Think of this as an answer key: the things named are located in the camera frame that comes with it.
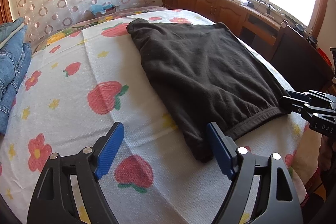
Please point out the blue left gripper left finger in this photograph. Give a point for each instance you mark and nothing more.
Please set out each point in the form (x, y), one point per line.
(106, 149)

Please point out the pink floral bedspread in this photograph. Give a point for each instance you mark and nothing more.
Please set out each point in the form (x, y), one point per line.
(76, 28)

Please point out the cardboard box with blue bag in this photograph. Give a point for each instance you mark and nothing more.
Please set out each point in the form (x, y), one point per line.
(104, 9)

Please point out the wooden sideboard cabinet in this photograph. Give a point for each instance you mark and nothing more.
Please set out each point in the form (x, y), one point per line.
(289, 52)

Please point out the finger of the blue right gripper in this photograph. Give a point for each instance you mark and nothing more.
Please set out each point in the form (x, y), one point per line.
(294, 103)
(292, 95)

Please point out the white floral towel sheet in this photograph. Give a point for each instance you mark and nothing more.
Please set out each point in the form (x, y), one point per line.
(73, 92)

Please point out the folded blue jeans stack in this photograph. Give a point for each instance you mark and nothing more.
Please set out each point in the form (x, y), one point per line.
(15, 61)

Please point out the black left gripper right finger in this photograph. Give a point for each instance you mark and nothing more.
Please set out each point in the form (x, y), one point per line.
(224, 150)

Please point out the black shorts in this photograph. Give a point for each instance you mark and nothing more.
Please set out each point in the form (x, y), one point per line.
(204, 74)

